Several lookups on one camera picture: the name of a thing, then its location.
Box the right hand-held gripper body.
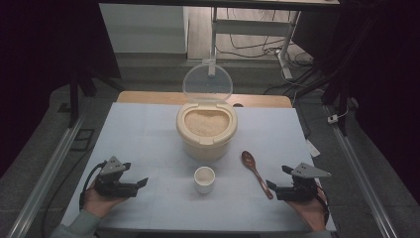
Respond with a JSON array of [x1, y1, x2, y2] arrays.
[[276, 162, 332, 202]]

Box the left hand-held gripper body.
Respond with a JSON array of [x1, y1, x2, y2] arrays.
[[94, 156, 140, 199]]

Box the brown wooden spoon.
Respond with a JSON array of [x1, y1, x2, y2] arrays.
[[241, 150, 274, 200]]

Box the white cup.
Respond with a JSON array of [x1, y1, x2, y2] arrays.
[[193, 166, 216, 195]]

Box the cream plastic rice container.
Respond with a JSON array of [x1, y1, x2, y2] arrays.
[[175, 101, 239, 163]]

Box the uncooked rice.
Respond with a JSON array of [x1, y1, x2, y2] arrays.
[[183, 109, 231, 138]]

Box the person's right hand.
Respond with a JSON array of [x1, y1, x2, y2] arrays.
[[286, 190, 330, 232]]

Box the person's left hand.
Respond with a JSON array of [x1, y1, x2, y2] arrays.
[[83, 187, 129, 219]]

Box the white paper tag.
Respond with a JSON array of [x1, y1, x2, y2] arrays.
[[304, 138, 322, 159]]

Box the pale blue table mat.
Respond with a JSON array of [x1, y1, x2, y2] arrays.
[[60, 101, 337, 233]]

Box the black metal stand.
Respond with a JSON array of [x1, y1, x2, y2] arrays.
[[296, 68, 355, 137], [66, 67, 125, 129]]

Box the clear round container lid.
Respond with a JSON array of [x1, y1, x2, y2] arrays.
[[182, 62, 234, 103]]

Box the white cabinet panel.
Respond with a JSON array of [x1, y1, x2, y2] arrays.
[[98, 3, 188, 55]]

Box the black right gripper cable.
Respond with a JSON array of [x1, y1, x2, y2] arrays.
[[315, 184, 331, 227]]

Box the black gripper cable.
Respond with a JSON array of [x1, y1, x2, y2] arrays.
[[315, 184, 331, 227], [78, 161, 108, 211]]

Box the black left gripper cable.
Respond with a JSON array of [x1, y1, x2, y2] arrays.
[[78, 161, 108, 211]]

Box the black floor frame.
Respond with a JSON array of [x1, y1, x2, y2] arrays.
[[69, 128, 96, 153]]

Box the aluminium rail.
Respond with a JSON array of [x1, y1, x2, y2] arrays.
[[5, 112, 87, 238], [325, 105, 399, 238]]

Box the small white box with cable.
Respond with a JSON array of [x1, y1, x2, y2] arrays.
[[327, 105, 351, 125]]

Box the black floor cables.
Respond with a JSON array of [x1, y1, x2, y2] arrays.
[[216, 8, 326, 97]]

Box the white desk frame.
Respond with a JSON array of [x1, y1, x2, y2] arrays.
[[207, 6, 302, 80]]

